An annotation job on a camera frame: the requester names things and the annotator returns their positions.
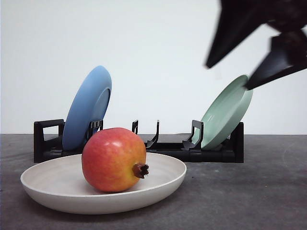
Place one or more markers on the white plate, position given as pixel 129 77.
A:
pixel 61 185

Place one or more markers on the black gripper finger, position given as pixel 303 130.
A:
pixel 241 18
pixel 288 54

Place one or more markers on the red yellow pomegranate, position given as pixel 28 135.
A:
pixel 113 159

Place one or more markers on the mint green plate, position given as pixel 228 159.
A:
pixel 225 115

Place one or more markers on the blue plate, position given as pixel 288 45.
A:
pixel 89 103

